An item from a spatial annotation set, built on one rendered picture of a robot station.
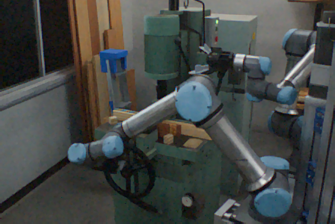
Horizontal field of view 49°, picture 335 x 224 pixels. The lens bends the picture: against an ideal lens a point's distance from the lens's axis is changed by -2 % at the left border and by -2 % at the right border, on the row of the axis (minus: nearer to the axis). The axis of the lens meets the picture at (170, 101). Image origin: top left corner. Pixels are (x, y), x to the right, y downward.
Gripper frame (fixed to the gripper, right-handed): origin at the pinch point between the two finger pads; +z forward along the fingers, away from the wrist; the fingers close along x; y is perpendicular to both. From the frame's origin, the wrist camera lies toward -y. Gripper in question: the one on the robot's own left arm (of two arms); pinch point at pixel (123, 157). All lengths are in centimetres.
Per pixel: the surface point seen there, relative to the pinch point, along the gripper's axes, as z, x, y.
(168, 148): 22.2, 10.1, -9.5
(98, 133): 22.4, -32.5, -9.2
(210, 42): 36, 14, -71
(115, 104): 88, -70, -36
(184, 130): 33.5, 11.4, -20.8
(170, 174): 29.3, 11.4, 2.7
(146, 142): 13.9, 2.0, -9.7
